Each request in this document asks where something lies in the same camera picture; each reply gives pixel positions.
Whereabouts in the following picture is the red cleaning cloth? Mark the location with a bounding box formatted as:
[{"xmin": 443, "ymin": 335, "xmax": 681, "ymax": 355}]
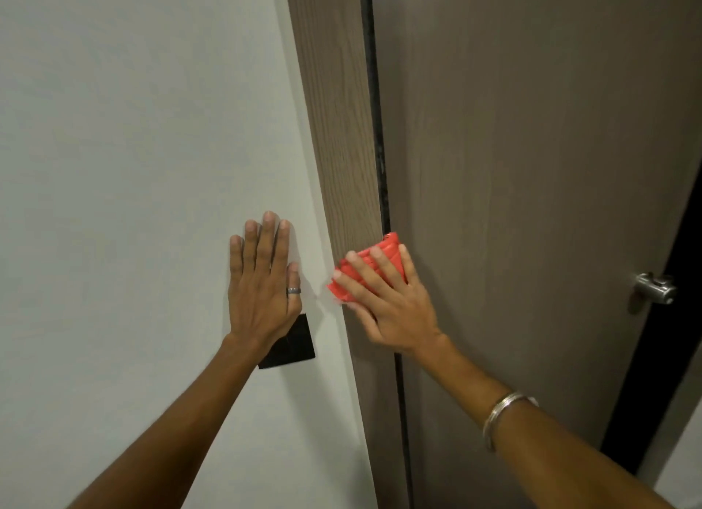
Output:
[{"xmin": 327, "ymin": 231, "xmax": 410, "ymax": 307}]

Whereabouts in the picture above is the person's right hand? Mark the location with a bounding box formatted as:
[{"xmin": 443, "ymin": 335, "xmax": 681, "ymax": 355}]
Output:
[{"xmin": 332, "ymin": 244, "xmax": 452, "ymax": 357}]

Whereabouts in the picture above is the black wall switch plate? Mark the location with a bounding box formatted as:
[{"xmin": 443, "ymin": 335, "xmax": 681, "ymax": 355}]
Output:
[{"xmin": 258, "ymin": 314, "xmax": 317, "ymax": 370}]

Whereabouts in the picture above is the silver bracelet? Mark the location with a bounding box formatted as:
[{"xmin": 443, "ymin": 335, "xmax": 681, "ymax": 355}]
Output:
[{"xmin": 482, "ymin": 391, "xmax": 541, "ymax": 453}]

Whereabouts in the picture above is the person's right forearm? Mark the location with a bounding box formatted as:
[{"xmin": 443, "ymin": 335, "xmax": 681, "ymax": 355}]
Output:
[{"xmin": 412, "ymin": 333, "xmax": 678, "ymax": 509}]

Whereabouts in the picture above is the person's left hand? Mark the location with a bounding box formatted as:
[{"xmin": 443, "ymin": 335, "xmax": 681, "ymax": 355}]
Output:
[{"xmin": 227, "ymin": 212, "xmax": 303, "ymax": 357}]

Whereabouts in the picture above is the brown wooden door frame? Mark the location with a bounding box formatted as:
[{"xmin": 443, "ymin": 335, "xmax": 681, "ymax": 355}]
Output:
[{"xmin": 283, "ymin": 0, "xmax": 409, "ymax": 509}]

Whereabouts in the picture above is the silver door handle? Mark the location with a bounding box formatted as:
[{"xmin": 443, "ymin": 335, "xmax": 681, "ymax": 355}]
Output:
[{"xmin": 633, "ymin": 272, "xmax": 677, "ymax": 305}]

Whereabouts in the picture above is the person's left forearm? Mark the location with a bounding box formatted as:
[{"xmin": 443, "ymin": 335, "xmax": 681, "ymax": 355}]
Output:
[{"xmin": 66, "ymin": 333, "xmax": 265, "ymax": 509}]

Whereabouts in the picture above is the brown wooden door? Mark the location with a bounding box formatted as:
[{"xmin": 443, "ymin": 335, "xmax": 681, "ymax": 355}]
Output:
[{"xmin": 359, "ymin": 0, "xmax": 702, "ymax": 509}]

